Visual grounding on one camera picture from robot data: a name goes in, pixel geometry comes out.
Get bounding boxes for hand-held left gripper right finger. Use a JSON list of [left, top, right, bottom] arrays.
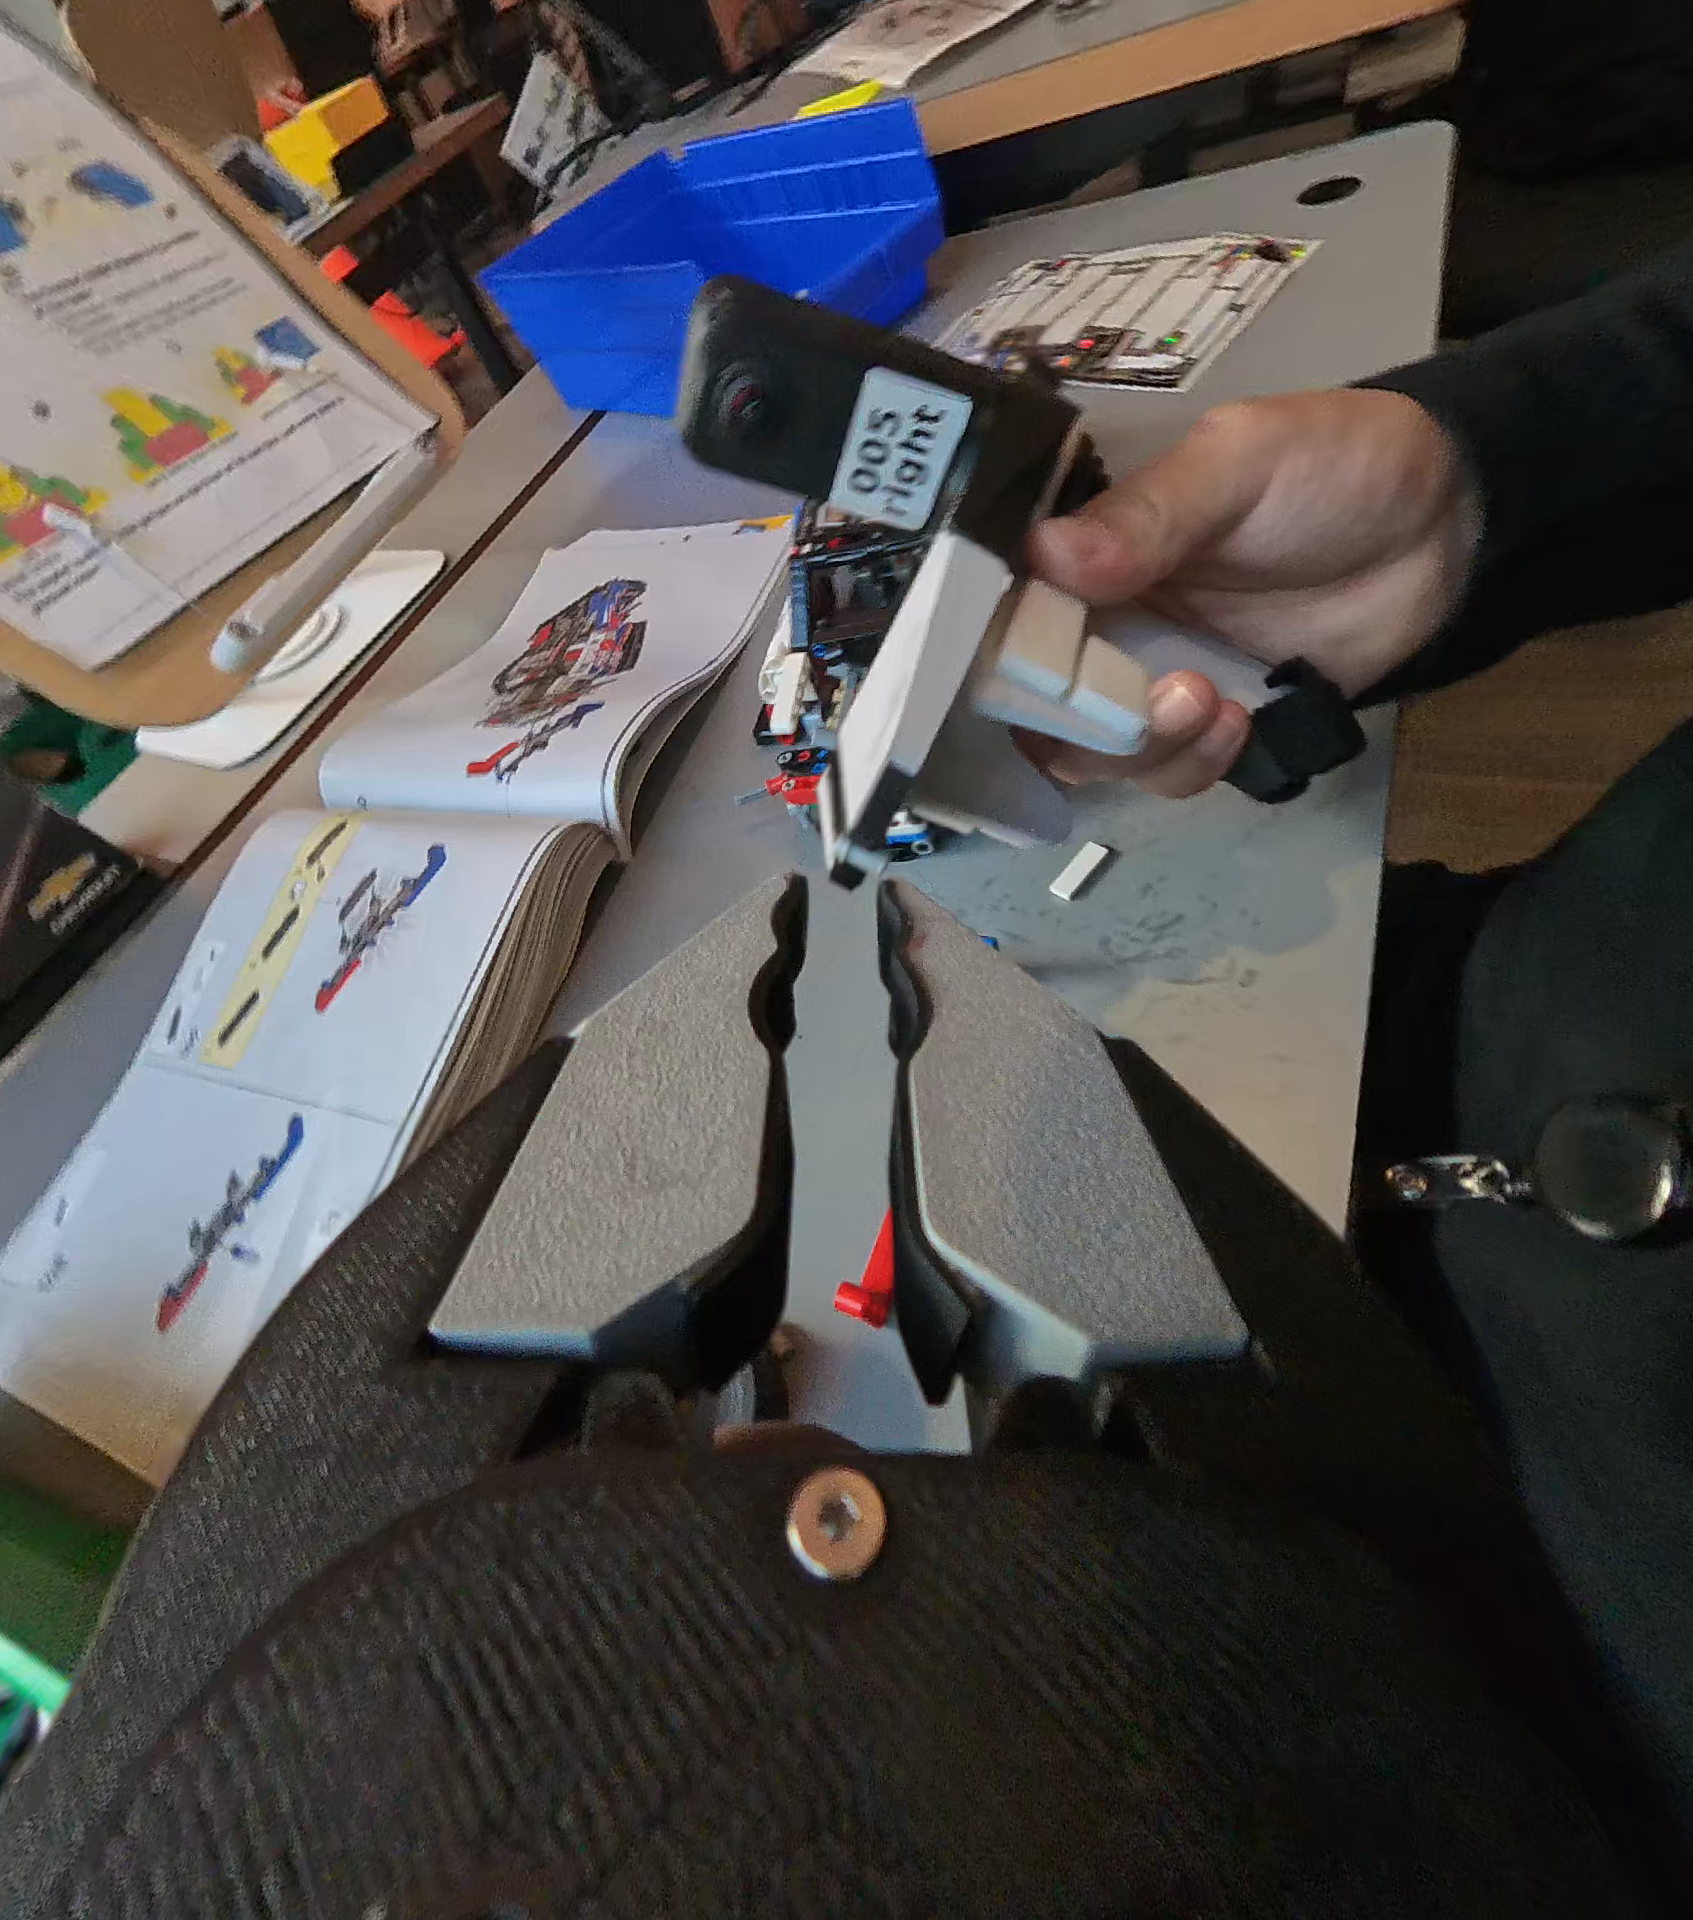
[[877, 876, 1253, 1404]]

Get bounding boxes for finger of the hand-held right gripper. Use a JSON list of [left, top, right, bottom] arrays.
[[918, 715, 1076, 854], [820, 528, 1019, 889]]

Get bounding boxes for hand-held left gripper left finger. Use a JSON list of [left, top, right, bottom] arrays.
[[426, 874, 810, 1390]]

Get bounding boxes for partly built toy car model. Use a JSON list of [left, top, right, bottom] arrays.
[[740, 509, 990, 859]]

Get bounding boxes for small black red blue assembly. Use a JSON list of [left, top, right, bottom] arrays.
[[831, 1205, 899, 1325]]

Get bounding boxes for person's right forearm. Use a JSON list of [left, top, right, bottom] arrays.
[[1348, 141, 1693, 707]]

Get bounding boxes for white stand arm and base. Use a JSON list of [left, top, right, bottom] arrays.
[[131, 437, 446, 772]]

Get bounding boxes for person's right hand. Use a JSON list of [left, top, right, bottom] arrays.
[[1019, 384, 1480, 804]]

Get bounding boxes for blue plastic storage bin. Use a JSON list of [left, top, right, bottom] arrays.
[[474, 96, 948, 417]]

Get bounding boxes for colourful sticker sheet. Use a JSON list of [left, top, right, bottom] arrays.
[[937, 232, 1323, 395]]

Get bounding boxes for thick open instruction booklet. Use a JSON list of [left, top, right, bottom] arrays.
[[0, 514, 807, 1489]]

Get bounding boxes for orange plastic part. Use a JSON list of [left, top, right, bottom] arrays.
[[318, 243, 469, 380]]

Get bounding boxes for yellow storage bin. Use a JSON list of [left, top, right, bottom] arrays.
[[259, 74, 392, 192]]

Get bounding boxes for printed instruction sheet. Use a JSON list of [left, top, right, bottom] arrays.
[[0, 0, 443, 672]]

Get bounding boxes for plain wooden stand board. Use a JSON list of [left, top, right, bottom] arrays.
[[62, 0, 269, 149]]

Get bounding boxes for black lanyard with badge reel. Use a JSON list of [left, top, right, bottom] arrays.
[[1387, 1098, 1693, 1248]]

